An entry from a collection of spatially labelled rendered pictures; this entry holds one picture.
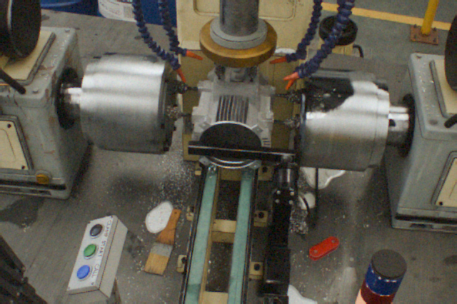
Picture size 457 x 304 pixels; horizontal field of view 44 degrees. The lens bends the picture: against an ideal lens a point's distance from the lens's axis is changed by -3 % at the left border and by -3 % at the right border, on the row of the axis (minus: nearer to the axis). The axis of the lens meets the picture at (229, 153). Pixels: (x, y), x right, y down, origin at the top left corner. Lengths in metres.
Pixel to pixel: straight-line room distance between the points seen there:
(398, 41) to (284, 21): 2.20
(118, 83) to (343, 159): 0.56
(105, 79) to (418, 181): 0.78
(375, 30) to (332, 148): 2.44
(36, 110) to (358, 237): 0.86
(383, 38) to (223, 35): 2.46
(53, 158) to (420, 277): 0.96
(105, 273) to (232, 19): 0.60
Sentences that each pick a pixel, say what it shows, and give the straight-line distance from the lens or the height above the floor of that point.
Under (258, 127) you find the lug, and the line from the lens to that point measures 1.36.
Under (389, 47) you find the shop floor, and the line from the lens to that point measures 3.64.
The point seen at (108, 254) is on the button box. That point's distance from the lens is 1.16.
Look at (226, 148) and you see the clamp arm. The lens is 1.38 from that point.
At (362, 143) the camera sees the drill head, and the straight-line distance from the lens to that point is 1.37.
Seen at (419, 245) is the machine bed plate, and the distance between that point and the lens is 1.57.
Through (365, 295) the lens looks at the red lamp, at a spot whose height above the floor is 1.14.
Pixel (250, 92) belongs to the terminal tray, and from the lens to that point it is 1.40.
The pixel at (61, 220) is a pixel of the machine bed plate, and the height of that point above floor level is 0.80.
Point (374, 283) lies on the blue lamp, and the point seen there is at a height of 1.19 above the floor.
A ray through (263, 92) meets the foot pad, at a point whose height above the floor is 1.08.
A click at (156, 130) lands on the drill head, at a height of 1.07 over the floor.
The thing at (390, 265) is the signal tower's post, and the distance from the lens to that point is 0.99.
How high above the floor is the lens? 2.01
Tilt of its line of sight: 46 degrees down
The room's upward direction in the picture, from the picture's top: 2 degrees clockwise
